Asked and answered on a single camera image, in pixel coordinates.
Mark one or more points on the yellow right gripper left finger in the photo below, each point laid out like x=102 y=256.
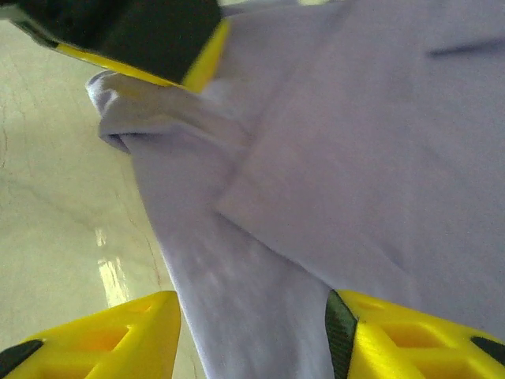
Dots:
x=98 y=343

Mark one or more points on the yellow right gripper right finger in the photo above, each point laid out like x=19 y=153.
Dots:
x=414 y=347

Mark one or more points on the purple t-shirt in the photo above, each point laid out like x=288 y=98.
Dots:
x=335 y=158

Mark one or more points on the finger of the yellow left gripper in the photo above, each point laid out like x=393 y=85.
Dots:
x=138 y=35

